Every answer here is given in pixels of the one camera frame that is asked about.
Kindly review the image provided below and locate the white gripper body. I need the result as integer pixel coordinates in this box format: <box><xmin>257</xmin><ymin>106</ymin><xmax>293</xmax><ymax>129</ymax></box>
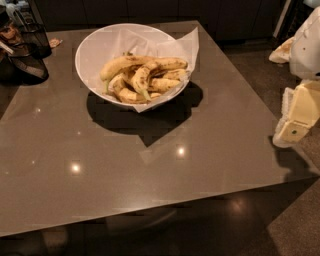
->
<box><xmin>269</xmin><ymin>7</ymin><xmax>320</xmax><ymax>80</ymax></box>

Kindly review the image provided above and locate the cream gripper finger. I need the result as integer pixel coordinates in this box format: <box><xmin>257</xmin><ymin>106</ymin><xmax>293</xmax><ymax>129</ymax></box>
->
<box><xmin>272</xmin><ymin>88</ymin><xmax>294</xmax><ymax>148</ymax></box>
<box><xmin>280</xmin><ymin>80</ymin><xmax>320</xmax><ymax>143</ymax></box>

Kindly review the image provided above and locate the spotted yellow banana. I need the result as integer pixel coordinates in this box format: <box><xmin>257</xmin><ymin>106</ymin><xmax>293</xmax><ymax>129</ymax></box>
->
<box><xmin>131</xmin><ymin>61</ymin><xmax>158</xmax><ymax>101</ymax></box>

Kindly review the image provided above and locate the yellow banana, right middle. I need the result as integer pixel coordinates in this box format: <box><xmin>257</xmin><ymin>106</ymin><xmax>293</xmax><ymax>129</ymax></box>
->
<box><xmin>163</xmin><ymin>69</ymin><xmax>187</xmax><ymax>80</ymax></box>

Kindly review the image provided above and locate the yellow banana, lower right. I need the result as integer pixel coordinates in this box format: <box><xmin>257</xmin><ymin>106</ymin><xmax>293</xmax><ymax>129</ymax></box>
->
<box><xmin>148</xmin><ymin>78</ymin><xmax>180</xmax><ymax>93</ymax></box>

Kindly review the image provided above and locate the white bowl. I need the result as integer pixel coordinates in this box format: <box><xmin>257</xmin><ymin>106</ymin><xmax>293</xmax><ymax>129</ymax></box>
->
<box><xmin>74</xmin><ymin>22</ymin><xmax>192</xmax><ymax>109</ymax></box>

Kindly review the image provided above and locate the yellow banana, bottom front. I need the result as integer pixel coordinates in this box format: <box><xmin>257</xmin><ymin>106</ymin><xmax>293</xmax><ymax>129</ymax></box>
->
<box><xmin>116</xmin><ymin>88</ymin><xmax>148</xmax><ymax>104</ymax></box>

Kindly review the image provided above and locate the long yellow banana, top left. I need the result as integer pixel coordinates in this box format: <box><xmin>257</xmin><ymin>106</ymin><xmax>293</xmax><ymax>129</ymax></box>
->
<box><xmin>99</xmin><ymin>55</ymin><xmax>156</xmax><ymax>82</ymax></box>

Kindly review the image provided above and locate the yellow banana, left lower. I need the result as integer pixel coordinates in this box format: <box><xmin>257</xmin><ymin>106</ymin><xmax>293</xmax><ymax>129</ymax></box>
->
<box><xmin>107</xmin><ymin>74</ymin><xmax>126</xmax><ymax>95</ymax></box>

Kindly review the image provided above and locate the dark cabinet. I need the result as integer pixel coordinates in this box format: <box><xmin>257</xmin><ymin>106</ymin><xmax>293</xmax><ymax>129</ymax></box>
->
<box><xmin>28</xmin><ymin>0</ymin><xmax>285</xmax><ymax>41</ymax></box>

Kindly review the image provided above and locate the white paper liner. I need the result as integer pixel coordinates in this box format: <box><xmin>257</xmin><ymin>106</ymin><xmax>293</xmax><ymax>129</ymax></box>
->
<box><xmin>110</xmin><ymin>24</ymin><xmax>199</xmax><ymax>113</ymax></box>

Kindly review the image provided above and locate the small crumpled wrapper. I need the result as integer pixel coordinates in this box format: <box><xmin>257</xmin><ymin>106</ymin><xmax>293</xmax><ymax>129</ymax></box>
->
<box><xmin>49</xmin><ymin>38</ymin><xmax>62</xmax><ymax>48</ymax></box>

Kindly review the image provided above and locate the black mesh basket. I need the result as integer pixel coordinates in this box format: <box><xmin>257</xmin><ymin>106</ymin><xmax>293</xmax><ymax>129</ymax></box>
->
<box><xmin>20</xmin><ymin>23</ymin><xmax>52</xmax><ymax>58</ymax></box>

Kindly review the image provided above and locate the black mesh tray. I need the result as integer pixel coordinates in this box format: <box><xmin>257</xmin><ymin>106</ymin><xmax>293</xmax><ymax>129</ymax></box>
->
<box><xmin>0</xmin><ymin>43</ymin><xmax>49</xmax><ymax>85</ymax></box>

